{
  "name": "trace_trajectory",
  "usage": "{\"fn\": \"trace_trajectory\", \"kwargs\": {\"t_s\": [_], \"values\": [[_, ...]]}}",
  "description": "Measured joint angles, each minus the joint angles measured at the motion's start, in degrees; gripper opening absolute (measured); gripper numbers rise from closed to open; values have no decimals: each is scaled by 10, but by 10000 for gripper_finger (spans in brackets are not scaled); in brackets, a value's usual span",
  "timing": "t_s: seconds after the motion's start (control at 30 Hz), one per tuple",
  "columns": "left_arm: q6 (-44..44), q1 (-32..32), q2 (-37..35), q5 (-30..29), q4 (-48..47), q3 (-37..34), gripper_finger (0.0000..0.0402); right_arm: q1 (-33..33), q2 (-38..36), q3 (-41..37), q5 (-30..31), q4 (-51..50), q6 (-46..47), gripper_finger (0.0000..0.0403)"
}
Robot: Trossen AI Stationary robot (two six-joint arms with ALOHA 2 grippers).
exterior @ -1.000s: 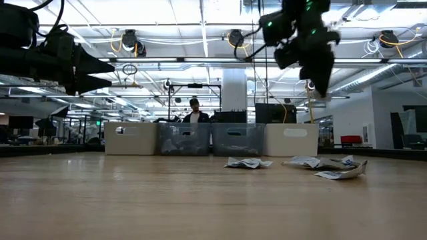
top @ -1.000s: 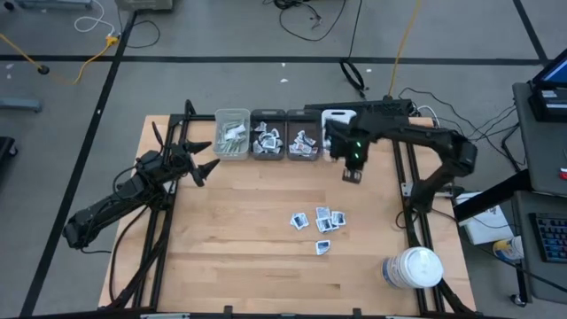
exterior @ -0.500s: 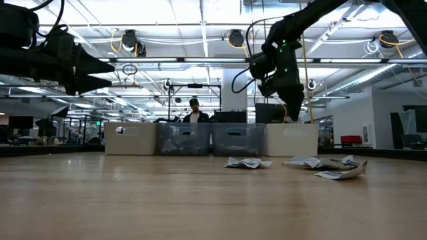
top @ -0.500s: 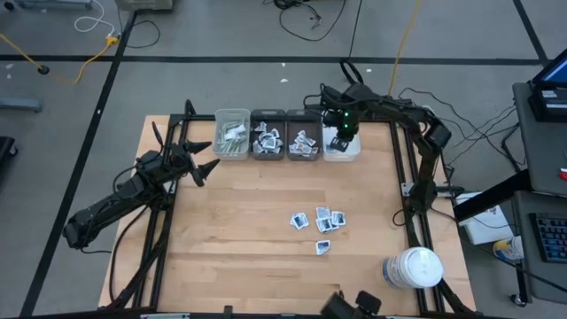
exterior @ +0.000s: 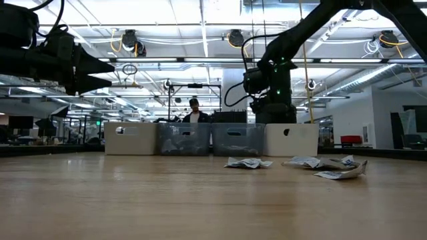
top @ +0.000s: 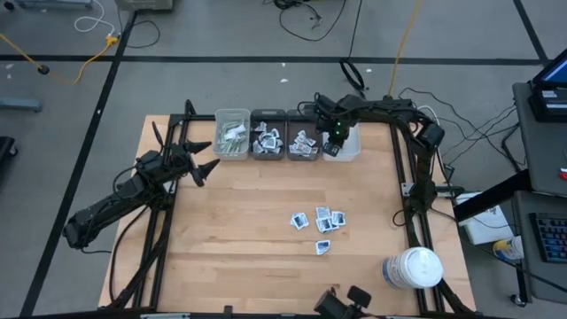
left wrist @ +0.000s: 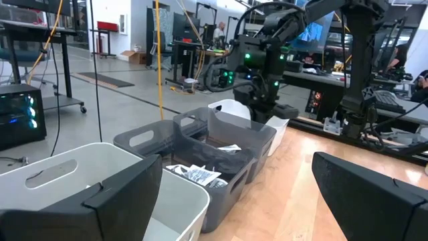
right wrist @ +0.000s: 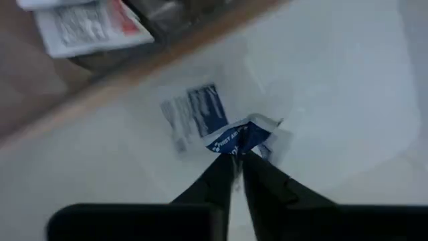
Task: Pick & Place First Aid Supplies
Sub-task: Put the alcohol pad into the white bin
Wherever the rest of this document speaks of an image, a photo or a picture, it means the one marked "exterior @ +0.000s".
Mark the dark equipment silhouette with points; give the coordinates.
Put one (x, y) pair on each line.
(46, 128)

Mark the black softbox lamp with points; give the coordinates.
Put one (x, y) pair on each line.
(61, 112)

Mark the dark glass doorway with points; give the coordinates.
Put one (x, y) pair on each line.
(397, 133)

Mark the black monitor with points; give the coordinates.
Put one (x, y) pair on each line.
(20, 122)

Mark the white structural column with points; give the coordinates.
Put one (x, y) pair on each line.
(233, 80)

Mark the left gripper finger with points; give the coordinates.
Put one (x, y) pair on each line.
(86, 84)
(88, 63)

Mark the person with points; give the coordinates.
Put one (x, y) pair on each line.
(195, 117)

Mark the white plastic bin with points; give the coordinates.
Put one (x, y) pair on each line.
(300, 146)

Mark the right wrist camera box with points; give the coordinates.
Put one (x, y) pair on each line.
(255, 81)

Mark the white wall box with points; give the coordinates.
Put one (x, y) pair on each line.
(365, 133)

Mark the black gantry frame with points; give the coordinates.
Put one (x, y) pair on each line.
(195, 85)

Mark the red seat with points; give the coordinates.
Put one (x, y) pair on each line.
(351, 139)

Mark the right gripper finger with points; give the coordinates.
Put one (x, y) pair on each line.
(263, 115)
(287, 115)

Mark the white packet blue print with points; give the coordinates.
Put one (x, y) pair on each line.
(340, 174)

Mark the translucent light grey bin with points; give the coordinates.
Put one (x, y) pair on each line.
(130, 143)

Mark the dark grey plastic bin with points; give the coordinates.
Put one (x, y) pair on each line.
(184, 143)
(238, 141)

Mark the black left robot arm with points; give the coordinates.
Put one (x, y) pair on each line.
(16, 60)

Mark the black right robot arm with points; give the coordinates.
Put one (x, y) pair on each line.
(300, 30)

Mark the long ceiling light strip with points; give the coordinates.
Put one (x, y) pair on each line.
(150, 60)

